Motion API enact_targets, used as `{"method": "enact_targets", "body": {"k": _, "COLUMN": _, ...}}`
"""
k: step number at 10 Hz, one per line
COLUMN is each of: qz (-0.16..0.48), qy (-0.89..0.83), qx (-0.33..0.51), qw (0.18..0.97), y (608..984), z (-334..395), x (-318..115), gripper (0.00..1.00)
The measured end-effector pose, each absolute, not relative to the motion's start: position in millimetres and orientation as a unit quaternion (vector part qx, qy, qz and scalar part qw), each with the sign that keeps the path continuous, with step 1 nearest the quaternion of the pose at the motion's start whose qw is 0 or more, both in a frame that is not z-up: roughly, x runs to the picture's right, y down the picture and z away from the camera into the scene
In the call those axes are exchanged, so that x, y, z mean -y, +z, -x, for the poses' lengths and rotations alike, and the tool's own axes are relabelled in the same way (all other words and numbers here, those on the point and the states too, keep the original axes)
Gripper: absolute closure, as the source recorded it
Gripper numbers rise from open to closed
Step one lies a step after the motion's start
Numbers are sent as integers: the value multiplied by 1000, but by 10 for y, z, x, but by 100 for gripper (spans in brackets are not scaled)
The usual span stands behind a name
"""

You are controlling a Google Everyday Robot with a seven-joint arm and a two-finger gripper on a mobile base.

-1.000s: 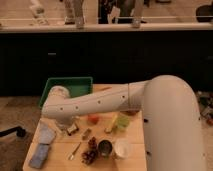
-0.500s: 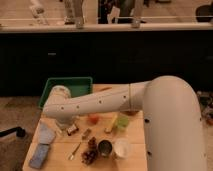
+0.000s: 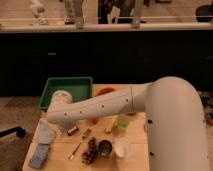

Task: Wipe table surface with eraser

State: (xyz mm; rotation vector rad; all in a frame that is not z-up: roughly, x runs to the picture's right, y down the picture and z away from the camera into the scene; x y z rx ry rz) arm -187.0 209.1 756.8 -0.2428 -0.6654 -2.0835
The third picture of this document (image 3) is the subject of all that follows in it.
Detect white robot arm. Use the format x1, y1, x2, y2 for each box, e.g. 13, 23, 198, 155
46, 77, 210, 171

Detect orange bowl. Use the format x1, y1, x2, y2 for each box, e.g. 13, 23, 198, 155
96, 87, 115, 96

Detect green plastic tray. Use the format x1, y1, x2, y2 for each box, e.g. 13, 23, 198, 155
39, 77, 93, 111

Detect orange fruit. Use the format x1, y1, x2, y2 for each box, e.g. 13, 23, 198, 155
89, 118, 99, 125

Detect green cup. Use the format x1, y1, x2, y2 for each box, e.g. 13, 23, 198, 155
116, 115, 130, 131

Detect metal cup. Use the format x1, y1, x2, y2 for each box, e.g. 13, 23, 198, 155
98, 140, 113, 157

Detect white cup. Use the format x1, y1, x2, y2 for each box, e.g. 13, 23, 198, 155
113, 138, 131, 158

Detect bunch of dark grapes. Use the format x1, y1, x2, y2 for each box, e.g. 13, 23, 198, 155
81, 137, 98, 165

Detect grey folded cloth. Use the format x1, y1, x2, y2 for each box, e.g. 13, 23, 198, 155
38, 121, 56, 144

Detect metal fork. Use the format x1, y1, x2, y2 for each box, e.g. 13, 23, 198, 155
68, 128, 93, 161

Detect blue sponge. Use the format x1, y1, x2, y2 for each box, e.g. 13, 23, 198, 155
29, 144, 50, 169

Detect black chair base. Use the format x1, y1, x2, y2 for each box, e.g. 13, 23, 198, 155
0, 127, 26, 138

